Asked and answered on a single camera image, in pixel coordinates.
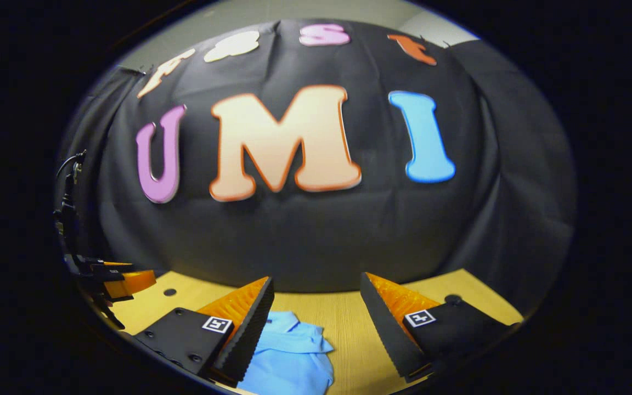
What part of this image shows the light blue polo T-shirt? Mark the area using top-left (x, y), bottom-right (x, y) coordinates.
top-left (236, 310), bottom-right (336, 395)

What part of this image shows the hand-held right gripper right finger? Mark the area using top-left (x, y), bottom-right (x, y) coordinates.
top-left (359, 271), bottom-right (518, 384)

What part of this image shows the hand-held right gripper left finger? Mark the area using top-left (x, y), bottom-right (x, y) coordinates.
top-left (133, 275), bottom-right (276, 388)

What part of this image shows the dark stand with cable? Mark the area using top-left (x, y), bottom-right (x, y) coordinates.
top-left (53, 150), bottom-right (88, 254)

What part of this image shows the black backdrop cloth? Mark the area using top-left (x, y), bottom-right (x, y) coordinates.
top-left (54, 18), bottom-right (578, 314)

